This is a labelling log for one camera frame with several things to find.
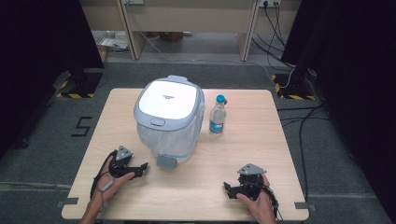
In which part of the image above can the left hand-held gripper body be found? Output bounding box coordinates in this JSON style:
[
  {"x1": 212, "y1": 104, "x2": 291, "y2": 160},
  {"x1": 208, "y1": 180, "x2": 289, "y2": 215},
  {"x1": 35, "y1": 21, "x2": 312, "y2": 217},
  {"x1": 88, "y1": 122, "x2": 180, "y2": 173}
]
[{"x1": 108, "y1": 145, "x2": 141, "y2": 179}]

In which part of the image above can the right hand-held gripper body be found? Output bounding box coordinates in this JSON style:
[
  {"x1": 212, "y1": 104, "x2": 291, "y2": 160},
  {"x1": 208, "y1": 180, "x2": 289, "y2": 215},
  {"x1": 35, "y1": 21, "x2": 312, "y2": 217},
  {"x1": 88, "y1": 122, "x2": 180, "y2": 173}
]
[{"x1": 236, "y1": 163, "x2": 268, "y2": 202}]

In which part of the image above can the translucent plastic trash bag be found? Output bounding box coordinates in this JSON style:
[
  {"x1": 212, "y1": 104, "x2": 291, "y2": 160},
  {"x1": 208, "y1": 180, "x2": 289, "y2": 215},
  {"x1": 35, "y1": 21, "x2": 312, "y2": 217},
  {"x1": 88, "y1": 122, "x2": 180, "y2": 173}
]
[{"x1": 135, "y1": 98, "x2": 206, "y2": 161}]

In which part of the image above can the clear blue-capped water bottle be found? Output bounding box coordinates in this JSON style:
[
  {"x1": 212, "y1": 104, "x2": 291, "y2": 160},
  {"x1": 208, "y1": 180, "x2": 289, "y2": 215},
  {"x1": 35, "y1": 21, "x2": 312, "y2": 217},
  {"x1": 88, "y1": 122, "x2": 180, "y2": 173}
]
[{"x1": 208, "y1": 94, "x2": 228, "y2": 136}]

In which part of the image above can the white grey pedal trash can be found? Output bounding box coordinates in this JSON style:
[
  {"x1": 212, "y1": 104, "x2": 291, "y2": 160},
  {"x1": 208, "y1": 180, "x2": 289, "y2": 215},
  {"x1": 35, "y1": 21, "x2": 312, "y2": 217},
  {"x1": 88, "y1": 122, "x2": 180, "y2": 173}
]
[{"x1": 133, "y1": 74, "x2": 206, "y2": 170}]

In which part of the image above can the person's left hand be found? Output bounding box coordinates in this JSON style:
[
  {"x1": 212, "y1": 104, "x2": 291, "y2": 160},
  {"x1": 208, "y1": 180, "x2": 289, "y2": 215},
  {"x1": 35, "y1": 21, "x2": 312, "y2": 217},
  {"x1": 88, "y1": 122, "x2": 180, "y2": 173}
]
[{"x1": 92, "y1": 156, "x2": 136, "y2": 205}]

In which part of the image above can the person's right hand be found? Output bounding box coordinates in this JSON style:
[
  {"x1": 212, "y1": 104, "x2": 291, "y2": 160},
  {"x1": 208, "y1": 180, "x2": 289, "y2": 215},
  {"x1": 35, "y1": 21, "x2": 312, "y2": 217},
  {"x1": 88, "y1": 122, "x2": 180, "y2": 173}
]
[{"x1": 236, "y1": 174, "x2": 276, "y2": 218}]

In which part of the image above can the hazard-striped stand base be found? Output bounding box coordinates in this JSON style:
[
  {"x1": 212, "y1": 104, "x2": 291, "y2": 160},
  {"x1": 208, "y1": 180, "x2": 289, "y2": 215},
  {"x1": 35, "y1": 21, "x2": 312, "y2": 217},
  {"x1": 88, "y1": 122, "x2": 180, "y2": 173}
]
[
  {"x1": 270, "y1": 73, "x2": 318, "y2": 101},
  {"x1": 55, "y1": 70, "x2": 105, "y2": 100}
]

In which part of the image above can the pile of plastic-wrapped clutter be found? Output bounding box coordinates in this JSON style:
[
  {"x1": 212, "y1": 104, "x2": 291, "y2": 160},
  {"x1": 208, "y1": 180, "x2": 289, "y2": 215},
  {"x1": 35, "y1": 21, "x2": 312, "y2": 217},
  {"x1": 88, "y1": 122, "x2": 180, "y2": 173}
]
[{"x1": 92, "y1": 30, "x2": 131, "y2": 54}]

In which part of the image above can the black curtain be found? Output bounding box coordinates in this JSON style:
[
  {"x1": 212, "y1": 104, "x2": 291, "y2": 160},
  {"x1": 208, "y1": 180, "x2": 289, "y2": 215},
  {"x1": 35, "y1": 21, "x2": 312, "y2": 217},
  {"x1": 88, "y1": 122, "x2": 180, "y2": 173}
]
[
  {"x1": 280, "y1": 0, "x2": 396, "y2": 222},
  {"x1": 0, "y1": 0, "x2": 106, "y2": 160}
]

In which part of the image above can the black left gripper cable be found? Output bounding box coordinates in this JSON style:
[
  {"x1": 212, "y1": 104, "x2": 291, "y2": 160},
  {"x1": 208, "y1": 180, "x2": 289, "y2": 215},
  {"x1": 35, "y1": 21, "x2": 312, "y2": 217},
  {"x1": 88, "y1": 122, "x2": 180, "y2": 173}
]
[{"x1": 89, "y1": 150, "x2": 119, "y2": 201}]

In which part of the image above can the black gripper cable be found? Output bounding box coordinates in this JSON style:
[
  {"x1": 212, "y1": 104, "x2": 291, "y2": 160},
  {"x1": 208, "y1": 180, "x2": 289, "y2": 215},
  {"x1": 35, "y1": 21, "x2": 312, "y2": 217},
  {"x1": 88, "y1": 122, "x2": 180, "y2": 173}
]
[
  {"x1": 89, "y1": 150, "x2": 119, "y2": 201},
  {"x1": 262, "y1": 181, "x2": 284, "y2": 222}
]

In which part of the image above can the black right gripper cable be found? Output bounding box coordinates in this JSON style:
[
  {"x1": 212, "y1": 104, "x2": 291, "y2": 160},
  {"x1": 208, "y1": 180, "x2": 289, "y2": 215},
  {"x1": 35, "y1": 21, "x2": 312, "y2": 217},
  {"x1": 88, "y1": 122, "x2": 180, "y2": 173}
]
[{"x1": 262, "y1": 181, "x2": 284, "y2": 222}]

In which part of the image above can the grey table edge bracket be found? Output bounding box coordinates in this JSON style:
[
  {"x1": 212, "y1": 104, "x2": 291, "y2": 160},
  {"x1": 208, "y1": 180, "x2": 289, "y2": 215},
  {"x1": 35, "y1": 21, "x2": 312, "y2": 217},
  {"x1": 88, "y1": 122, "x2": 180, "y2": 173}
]
[
  {"x1": 56, "y1": 197, "x2": 79, "y2": 208},
  {"x1": 293, "y1": 201, "x2": 317, "y2": 213}
]

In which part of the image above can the black floor cable bundle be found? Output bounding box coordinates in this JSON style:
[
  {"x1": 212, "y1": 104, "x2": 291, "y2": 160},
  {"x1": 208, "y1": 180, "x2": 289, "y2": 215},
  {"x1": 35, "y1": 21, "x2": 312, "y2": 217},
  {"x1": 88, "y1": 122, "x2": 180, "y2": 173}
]
[{"x1": 251, "y1": 3, "x2": 332, "y2": 203}]

